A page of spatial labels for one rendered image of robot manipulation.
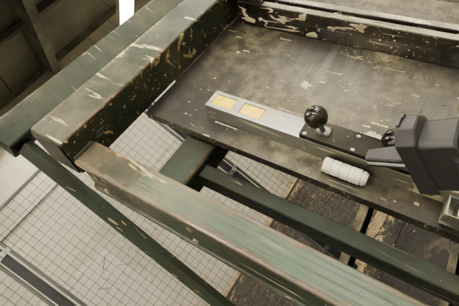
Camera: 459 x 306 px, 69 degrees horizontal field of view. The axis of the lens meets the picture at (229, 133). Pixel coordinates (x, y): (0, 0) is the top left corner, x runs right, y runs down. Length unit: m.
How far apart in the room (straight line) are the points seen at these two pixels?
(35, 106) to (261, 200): 0.85
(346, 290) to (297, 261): 0.07
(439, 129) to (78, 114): 0.62
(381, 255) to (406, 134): 0.27
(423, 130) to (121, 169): 0.50
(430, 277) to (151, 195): 0.48
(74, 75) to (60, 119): 0.57
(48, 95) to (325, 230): 0.98
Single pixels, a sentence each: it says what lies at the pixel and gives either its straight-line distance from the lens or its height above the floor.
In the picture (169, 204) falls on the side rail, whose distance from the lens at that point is 0.59.
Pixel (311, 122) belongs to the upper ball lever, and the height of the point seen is 1.54.
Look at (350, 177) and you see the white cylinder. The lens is 0.63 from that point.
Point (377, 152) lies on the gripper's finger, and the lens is 0.52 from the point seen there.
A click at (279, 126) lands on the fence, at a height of 1.55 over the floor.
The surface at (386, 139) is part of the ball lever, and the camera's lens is 0.53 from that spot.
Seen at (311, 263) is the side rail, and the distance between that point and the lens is 0.53.
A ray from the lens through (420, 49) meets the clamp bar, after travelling 0.91.
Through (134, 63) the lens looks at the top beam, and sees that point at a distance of 0.81.
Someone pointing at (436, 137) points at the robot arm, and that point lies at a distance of 0.46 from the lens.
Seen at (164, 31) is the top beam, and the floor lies 1.90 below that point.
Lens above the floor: 1.65
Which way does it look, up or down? 3 degrees down
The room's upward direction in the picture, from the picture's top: 52 degrees counter-clockwise
